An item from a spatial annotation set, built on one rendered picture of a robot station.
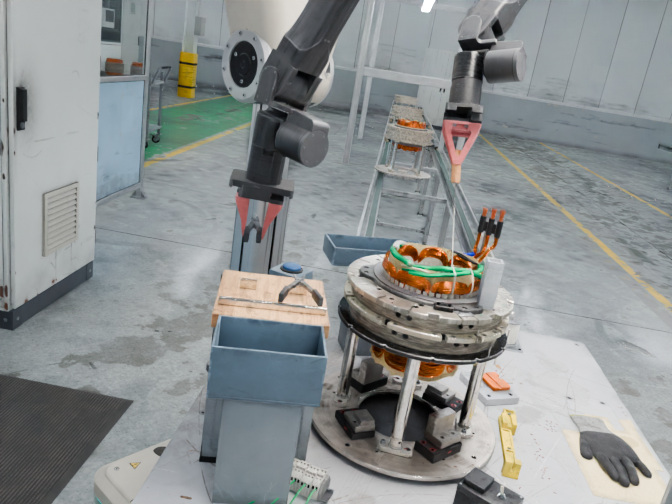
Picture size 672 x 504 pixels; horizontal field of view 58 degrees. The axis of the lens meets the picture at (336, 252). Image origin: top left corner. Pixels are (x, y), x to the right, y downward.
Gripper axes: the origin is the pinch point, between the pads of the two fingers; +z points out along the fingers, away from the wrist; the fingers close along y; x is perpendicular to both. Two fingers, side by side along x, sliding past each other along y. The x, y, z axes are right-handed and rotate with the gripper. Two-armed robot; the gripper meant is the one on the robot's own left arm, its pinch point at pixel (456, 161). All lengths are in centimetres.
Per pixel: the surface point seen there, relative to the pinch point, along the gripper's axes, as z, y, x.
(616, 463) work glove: 53, 20, -39
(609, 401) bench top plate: 45, 49, -45
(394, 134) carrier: -77, 278, 35
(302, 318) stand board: 31.5, -12.7, 21.8
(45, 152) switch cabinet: -18, 149, 188
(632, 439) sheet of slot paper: 50, 34, -47
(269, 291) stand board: 28.1, -5.4, 29.9
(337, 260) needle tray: 19.7, 27.1, 23.3
